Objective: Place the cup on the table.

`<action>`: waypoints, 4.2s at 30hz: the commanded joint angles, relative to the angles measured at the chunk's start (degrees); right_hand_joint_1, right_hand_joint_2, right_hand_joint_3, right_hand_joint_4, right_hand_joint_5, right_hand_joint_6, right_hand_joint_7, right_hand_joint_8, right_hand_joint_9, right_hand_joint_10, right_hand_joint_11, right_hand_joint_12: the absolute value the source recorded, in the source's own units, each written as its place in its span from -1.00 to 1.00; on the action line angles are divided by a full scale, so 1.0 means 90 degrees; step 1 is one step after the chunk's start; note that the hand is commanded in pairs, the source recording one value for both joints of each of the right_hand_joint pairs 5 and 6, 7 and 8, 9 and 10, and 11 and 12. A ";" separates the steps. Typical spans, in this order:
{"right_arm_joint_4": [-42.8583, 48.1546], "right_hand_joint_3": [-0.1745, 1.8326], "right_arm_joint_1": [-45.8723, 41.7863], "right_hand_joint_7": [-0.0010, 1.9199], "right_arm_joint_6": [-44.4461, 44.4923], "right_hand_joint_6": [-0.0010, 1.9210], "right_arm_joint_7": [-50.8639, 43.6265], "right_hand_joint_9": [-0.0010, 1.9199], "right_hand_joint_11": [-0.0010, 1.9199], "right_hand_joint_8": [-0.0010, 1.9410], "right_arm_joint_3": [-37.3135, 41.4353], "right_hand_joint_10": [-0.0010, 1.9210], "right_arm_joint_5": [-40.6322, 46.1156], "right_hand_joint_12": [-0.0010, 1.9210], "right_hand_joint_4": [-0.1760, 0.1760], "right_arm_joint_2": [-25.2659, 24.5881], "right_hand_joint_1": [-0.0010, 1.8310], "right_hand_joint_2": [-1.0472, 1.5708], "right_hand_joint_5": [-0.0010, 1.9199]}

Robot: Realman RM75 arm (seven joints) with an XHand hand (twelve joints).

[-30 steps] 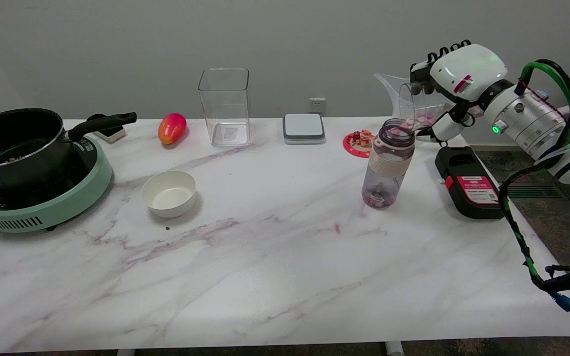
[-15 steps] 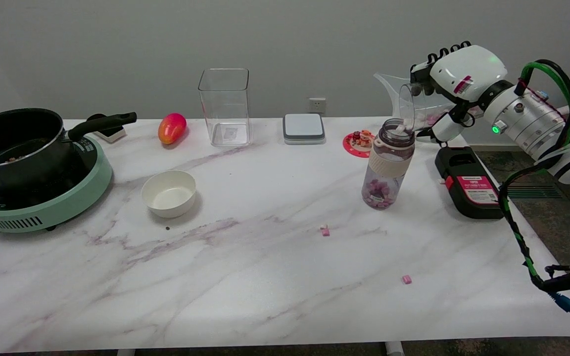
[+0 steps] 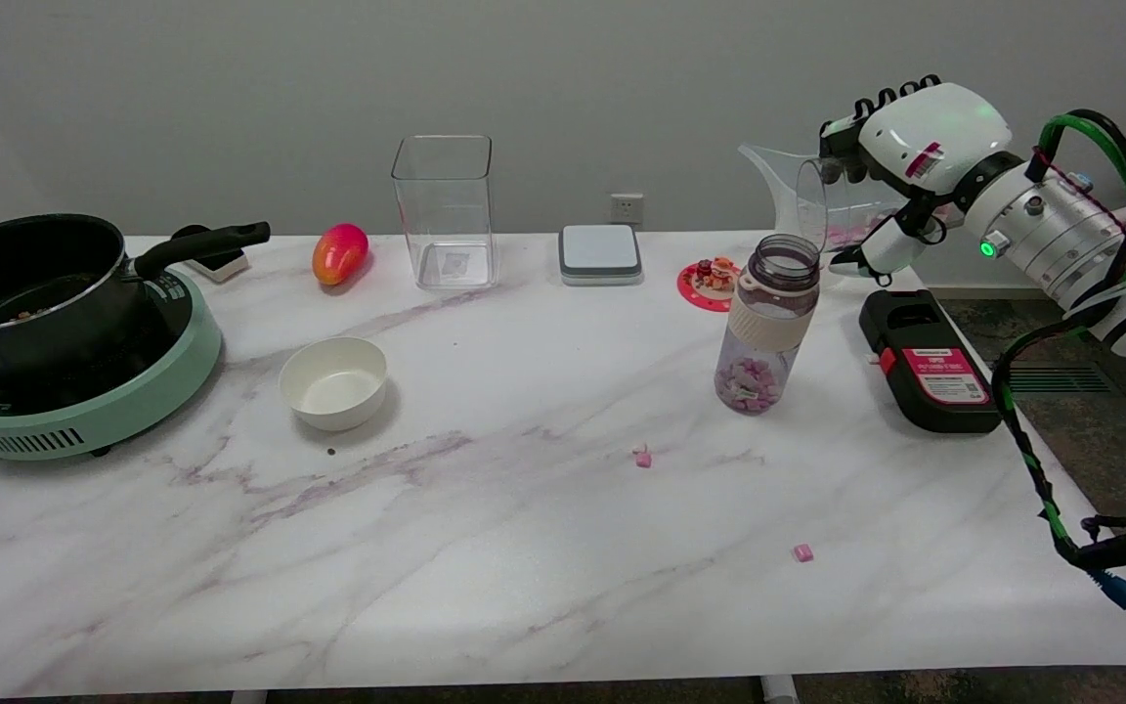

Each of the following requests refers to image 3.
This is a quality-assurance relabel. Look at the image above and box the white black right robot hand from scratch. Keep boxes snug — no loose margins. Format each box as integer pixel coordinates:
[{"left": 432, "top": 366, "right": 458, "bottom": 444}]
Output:
[{"left": 817, "top": 75, "right": 1014, "bottom": 285}]

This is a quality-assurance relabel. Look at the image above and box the clear plastic measuring cup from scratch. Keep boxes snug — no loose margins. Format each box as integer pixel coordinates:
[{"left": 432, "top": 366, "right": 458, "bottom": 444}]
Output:
[{"left": 796, "top": 156, "right": 916, "bottom": 253}]

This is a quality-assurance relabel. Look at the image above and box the pink white candy pile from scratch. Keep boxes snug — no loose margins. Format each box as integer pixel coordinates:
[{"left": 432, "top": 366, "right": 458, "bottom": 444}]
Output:
[{"left": 716, "top": 357, "right": 784, "bottom": 414}]

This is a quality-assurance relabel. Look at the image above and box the large translucent measuring jug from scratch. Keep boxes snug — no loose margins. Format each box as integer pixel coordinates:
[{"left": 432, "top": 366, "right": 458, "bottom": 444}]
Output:
[{"left": 738, "top": 144, "right": 882, "bottom": 291}]

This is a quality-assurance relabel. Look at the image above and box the clear bottle with beige sleeve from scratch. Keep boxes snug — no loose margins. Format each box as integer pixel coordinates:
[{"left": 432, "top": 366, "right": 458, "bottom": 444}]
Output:
[{"left": 714, "top": 234, "right": 822, "bottom": 416}]

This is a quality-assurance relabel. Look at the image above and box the black box with pink label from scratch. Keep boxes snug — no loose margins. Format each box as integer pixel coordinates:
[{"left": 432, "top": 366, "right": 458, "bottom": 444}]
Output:
[{"left": 858, "top": 288, "right": 1008, "bottom": 435}]

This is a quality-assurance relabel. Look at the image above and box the floor vent grille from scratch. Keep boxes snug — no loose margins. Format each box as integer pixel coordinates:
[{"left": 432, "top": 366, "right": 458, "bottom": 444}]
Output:
[{"left": 985, "top": 360, "right": 1111, "bottom": 395}]

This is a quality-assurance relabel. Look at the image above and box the red coaster with figurines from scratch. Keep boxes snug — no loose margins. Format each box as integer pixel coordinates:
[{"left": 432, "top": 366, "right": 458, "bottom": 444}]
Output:
[{"left": 676, "top": 256, "right": 742, "bottom": 314}]

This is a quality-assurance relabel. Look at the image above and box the clear square storage container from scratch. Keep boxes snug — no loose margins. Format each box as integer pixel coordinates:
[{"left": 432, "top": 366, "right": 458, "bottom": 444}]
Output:
[{"left": 391, "top": 135, "right": 499, "bottom": 291}]

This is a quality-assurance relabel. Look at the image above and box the red yellow toy mango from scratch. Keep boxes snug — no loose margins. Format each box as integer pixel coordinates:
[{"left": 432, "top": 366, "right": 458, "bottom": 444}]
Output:
[{"left": 312, "top": 223, "right": 370, "bottom": 287}]

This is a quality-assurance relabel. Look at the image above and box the white bowl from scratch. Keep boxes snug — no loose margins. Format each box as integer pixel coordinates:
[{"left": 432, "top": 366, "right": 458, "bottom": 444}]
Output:
[{"left": 279, "top": 336, "right": 389, "bottom": 433}]

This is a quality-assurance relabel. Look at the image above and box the small black white gadget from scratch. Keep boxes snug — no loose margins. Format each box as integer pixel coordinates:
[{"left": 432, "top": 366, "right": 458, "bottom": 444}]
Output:
[{"left": 172, "top": 225, "right": 251, "bottom": 285}]

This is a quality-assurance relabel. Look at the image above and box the green induction cooker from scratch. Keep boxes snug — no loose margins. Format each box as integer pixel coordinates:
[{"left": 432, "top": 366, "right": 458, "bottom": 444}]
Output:
[{"left": 0, "top": 266, "right": 224, "bottom": 462}]

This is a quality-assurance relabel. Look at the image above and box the green black wrist cable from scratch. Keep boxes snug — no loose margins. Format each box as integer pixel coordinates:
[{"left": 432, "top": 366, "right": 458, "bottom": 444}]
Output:
[{"left": 1024, "top": 110, "right": 1126, "bottom": 294}]

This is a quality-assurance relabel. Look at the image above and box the braided black green cable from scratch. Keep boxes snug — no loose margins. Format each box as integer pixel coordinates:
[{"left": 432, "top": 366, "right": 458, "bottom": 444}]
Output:
[{"left": 991, "top": 303, "right": 1126, "bottom": 625}]

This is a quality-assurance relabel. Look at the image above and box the black saucepan with handle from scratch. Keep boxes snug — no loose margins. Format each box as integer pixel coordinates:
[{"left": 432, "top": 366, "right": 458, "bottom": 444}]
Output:
[{"left": 0, "top": 213, "right": 272, "bottom": 377}]

